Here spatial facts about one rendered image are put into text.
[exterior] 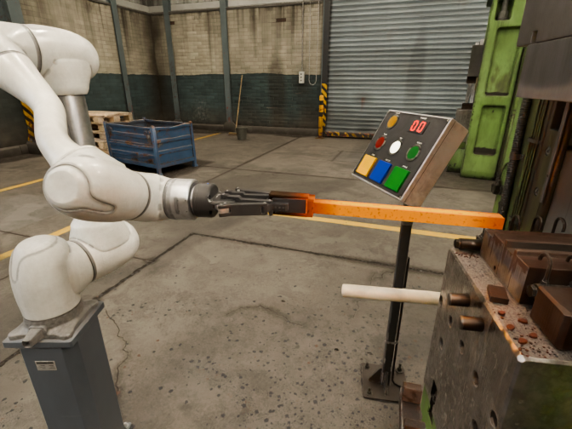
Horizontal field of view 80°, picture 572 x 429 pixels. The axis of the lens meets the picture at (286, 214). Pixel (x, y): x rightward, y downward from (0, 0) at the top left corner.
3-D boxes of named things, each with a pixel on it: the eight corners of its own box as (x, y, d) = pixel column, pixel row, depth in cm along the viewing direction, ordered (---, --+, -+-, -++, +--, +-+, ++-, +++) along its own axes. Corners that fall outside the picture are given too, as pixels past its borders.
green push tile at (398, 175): (396, 191, 107) (409, 170, 105) (383, 184, 114) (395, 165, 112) (400, 194, 108) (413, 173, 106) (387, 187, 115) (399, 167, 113)
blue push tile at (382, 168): (378, 183, 116) (390, 163, 114) (368, 177, 123) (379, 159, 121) (382, 185, 117) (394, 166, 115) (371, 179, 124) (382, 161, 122)
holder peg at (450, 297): (448, 307, 72) (450, 297, 71) (444, 300, 74) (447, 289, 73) (469, 310, 71) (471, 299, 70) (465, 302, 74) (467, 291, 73)
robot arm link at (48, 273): (8, 312, 102) (-15, 246, 94) (67, 282, 118) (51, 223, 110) (42, 328, 96) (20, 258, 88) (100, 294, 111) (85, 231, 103)
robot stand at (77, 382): (52, 478, 120) (0, 342, 99) (82, 426, 139) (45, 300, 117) (109, 478, 120) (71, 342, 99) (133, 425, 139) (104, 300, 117)
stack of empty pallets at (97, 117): (56, 153, 665) (47, 113, 638) (94, 145, 742) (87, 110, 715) (106, 157, 625) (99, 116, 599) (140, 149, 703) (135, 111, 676)
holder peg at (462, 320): (460, 332, 65) (462, 321, 64) (455, 323, 67) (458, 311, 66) (483, 334, 64) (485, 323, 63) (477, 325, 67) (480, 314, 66)
